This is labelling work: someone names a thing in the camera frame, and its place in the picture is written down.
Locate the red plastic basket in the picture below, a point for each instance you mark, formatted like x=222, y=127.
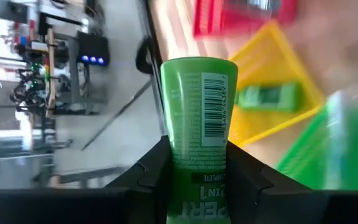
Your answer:
x=210, y=21

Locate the green shampoo bottle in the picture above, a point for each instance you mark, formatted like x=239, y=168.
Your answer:
x=269, y=98
x=197, y=124

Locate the yellow plastic basket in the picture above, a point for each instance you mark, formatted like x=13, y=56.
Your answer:
x=275, y=56

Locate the black table frame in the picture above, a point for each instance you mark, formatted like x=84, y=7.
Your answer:
x=157, y=84

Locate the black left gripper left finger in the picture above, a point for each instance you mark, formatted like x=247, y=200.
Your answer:
x=104, y=205

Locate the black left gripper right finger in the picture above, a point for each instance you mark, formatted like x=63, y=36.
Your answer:
x=275, y=205

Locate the black computer tower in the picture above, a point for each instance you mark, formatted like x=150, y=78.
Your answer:
x=93, y=46

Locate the wooden workbench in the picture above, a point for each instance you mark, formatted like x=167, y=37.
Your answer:
x=51, y=46

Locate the black chair back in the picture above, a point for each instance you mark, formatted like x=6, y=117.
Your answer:
x=140, y=59

